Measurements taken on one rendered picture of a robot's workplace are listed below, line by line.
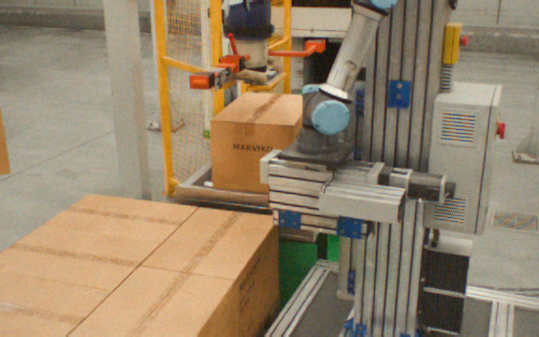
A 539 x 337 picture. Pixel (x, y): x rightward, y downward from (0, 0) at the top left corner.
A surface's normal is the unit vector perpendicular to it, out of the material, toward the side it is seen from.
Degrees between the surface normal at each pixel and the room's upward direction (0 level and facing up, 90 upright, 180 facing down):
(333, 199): 90
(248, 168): 90
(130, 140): 90
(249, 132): 90
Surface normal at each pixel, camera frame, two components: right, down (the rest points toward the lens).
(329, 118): 0.10, 0.45
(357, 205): -0.37, 0.32
